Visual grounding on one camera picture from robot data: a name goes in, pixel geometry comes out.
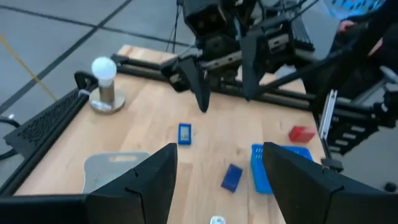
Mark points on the black aluminium table frame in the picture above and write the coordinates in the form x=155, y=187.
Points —
x=146, y=69

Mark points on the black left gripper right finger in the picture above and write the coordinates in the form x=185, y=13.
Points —
x=311, y=196

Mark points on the white translucent plastic bin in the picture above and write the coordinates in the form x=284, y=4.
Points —
x=102, y=171

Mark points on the light blue small bottle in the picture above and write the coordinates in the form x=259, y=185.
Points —
x=217, y=221

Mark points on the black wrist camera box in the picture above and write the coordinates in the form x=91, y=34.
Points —
x=206, y=15

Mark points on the small navy blue box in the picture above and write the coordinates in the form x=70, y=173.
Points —
x=231, y=178

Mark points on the red wall charger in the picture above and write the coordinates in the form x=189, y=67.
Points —
x=301, y=134

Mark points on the blue plastic slotted basket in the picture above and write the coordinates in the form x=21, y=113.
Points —
x=259, y=174

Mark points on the person's hand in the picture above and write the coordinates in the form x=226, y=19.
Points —
x=345, y=25

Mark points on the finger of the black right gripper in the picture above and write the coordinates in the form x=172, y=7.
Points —
x=199, y=84
x=252, y=62

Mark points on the black perforated metal panel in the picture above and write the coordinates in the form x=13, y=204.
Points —
x=43, y=123

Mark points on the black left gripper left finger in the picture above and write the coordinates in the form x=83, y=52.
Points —
x=146, y=193

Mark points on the white bulb lamp, wooden base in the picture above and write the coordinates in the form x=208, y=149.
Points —
x=104, y=70

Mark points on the person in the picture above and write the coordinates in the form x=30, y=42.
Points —
x=357, y=7

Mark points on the small blue framed card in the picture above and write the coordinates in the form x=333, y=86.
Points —
x=184, y=133

